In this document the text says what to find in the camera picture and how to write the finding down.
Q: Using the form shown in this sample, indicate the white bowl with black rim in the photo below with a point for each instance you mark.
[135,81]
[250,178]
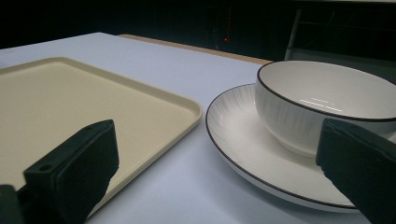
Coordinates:
[311,93]

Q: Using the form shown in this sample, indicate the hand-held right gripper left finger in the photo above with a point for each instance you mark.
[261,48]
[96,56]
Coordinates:
[77,168]

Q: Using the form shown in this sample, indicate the beige plastic tray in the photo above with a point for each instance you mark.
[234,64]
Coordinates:
[62,102]

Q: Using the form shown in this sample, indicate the white plate with black rim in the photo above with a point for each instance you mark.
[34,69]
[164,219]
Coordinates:
[249,137]

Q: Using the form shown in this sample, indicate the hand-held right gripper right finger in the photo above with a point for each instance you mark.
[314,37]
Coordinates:
[358,161]

